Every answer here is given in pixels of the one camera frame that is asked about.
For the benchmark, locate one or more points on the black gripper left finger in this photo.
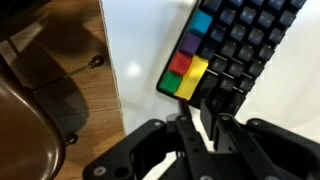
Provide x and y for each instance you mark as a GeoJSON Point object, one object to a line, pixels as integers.
{"type": "Point", "coordinates": [190, 133]}

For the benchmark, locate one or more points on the brown chair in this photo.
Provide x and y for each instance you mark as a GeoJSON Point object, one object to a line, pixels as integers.
{"type": "Point", "coordinates": [26, 133]}

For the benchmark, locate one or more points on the black keyboard with coloured keys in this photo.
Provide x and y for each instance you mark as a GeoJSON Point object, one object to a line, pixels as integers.
{"type": "Point", "coordinates": [240, 43]}

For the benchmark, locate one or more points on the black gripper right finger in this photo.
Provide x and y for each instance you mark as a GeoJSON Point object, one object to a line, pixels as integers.
{"type": "Point", "coordinates": [266, 150]}

